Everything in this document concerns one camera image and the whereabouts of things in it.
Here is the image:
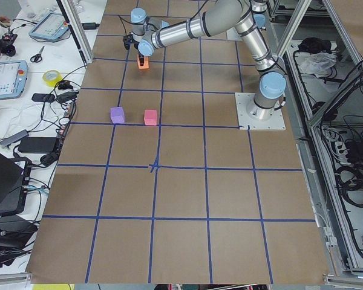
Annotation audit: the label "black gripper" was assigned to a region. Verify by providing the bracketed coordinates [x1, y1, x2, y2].
[133, 42, 145, 66]

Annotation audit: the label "orange foam block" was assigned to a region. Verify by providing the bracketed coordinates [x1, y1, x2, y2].
[137, 55, 149, 69]

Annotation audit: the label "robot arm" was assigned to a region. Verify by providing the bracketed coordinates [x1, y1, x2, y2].
[130, 0, 286, 121]

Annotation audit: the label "red foam block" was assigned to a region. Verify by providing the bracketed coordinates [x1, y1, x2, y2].
[144, 109, 158, 126]

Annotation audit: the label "purple foam block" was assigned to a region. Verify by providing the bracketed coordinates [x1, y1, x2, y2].
[110, 106, 125, 124]

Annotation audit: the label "yellow tape roll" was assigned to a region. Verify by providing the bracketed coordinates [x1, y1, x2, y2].
[42, 69, 63, 88]

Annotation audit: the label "far teach pendant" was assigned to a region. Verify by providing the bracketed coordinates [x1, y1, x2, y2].
[28, 12, 69, 42]

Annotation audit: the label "teach pendant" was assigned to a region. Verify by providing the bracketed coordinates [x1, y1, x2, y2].
[28, 12, 69, 42]
[0, 60, 28, 100]

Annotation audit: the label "near teach pendant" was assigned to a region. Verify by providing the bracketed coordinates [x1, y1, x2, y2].
[0, 60, 28, 100]

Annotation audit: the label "black power adapter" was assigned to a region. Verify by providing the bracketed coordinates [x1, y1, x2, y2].
[18, 137, 57, 153]

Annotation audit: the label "black laptop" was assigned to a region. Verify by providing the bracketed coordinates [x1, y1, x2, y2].
[0, 154, 31, 216]

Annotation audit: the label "aluminium frame post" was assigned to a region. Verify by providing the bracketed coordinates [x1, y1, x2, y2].
[56, 0, 93, 66]

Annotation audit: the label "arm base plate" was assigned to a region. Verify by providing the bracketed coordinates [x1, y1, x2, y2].
[235, 92, 286, 131]
[226, 28, 243, 41]

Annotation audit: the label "black handled scissors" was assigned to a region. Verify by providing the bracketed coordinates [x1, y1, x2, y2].
[30, 46, 45, 63]

